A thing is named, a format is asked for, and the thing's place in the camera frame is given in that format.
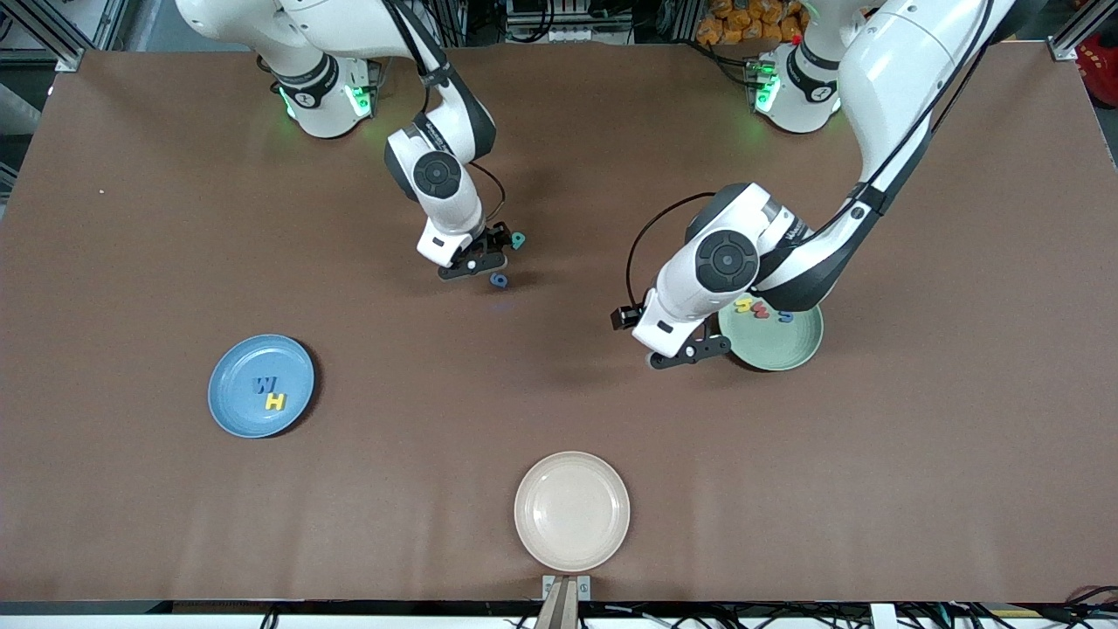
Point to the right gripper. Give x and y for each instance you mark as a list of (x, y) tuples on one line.
[(496, 237)]

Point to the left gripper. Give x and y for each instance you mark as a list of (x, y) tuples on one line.
[(625, 318)]

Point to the blue foam letter g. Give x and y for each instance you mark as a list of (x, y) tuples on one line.
[(500, 279)]

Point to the yellow foam letter h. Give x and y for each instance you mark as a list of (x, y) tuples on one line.
[(275, 403), (744, 306)]

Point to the blue foam uppercase M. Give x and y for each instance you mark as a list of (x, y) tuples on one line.
[(265, 384)]

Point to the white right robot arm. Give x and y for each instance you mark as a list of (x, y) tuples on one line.
[(349, 26)]

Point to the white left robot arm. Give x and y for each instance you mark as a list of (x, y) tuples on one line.
[(900, 79)]

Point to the green plate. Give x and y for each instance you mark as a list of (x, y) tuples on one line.
[(777, 345)]

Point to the beige plate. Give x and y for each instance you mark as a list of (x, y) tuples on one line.
[(572, 512)]

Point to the blue plate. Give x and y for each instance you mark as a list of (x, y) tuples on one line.
[(260, 415)]

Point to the white power strip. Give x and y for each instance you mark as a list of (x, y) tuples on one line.
[(371, 16)]

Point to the orange packets pile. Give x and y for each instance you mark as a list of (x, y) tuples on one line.
[(734, 22)]

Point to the red object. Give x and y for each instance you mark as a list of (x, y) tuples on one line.
[(1099, 61)]

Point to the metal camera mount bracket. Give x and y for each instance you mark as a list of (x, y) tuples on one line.
[(565, 594)]

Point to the aluminium frame profile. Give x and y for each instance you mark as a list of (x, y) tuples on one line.
[(1079, 31), (61, 44)]

